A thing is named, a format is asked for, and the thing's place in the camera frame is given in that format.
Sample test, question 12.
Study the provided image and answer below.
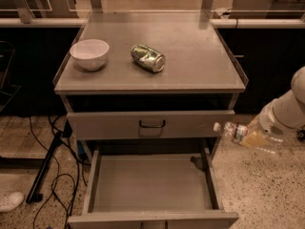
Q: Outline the black drawer handle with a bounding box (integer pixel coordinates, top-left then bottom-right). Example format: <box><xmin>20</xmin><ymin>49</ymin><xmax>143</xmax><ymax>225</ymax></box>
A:
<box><xmin>139</xmin><ymin>120</ymin><xmax>166</xmax><ymax>129</ymax></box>

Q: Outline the white counter rail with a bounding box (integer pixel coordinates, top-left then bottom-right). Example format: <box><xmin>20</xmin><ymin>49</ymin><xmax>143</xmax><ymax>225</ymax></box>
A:
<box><xmin>0</xmin><ymin>18</ymin><xmax>305</xmax><ymax>29</ymax></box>

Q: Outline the open grey middle drawer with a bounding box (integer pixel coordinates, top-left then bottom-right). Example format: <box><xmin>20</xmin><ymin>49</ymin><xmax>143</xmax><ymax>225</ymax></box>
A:
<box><xmin>69</xmin><ymin>150</ymin><xmax>238</xmax><ymax>229</ymax></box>

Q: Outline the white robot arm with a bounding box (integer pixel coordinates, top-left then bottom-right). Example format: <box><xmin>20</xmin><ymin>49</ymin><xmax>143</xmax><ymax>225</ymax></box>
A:
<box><xmin>240</xmin><ymin>67</ymin><xmax>305</xmax><ymax>148</ymax></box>

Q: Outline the black caster wheel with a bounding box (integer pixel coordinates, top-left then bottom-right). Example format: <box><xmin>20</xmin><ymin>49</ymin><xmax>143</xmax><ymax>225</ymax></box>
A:
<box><xmin>296</xmin><ymin>129</ymin><xmax>305</xmax><ymax>141</ymax></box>

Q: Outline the grey top drawer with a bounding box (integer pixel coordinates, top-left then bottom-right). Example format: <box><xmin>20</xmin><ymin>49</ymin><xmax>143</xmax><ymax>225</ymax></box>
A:
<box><xmin>67</xmin><ymin>110</ymin><xmax>234</xmax><ymax>140</ymax></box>

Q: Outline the black metal stand leg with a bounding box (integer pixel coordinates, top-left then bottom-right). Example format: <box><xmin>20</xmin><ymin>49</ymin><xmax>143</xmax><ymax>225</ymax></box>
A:
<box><xmin>26</xmin><ymin>122</ymin><xmax>72</xmax><ymax>204</ymax></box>

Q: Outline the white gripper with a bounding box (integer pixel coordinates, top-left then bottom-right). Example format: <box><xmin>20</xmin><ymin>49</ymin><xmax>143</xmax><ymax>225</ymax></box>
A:
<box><xmin>240</xmin><ymin>90</ymin><xmax>305</xmax><ymax>148</ymax></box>

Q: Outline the black floor cable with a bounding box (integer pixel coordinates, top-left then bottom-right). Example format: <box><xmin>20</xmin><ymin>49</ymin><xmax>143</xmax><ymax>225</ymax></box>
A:
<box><xmin>29</xmin><ymin>114</ymin><xmax>92</xmax><ymax>229</ymax></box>

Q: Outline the grey metal drawer cabinet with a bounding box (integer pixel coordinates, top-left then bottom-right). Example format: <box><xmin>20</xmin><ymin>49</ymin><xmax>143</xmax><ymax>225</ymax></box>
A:
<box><xmin>54</xmin><ymin>11</ymin><xmax>248</xmax><ymax>152</ymax></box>

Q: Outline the white sneaker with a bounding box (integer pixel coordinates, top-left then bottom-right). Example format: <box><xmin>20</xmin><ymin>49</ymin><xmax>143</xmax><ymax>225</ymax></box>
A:
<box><xmin>0</xmin><ymin>192</ymin><xmax>25</xmax><ymax>213</ymax></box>

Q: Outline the white ceramic bowl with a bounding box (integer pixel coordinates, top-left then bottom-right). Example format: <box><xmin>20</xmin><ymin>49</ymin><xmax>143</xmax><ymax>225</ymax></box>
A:
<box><xmin>70</xmin><ymin>39</ymin><xmax>110</xmax><ymax>71</ymax></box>

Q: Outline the crushed green soda can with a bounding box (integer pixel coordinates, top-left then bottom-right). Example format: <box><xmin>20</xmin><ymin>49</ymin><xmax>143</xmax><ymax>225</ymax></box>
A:
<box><xmin>131</xmin><ymin>44</ymin><xmax>166</xmax><ymax>73</ymax></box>

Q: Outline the clear plastic water bottle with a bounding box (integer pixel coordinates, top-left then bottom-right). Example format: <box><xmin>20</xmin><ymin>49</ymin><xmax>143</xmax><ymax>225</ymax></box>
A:
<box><xmin>213</xmin><ymin>121</ymin><xmax>284</xmax><ymax>155</ymax></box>

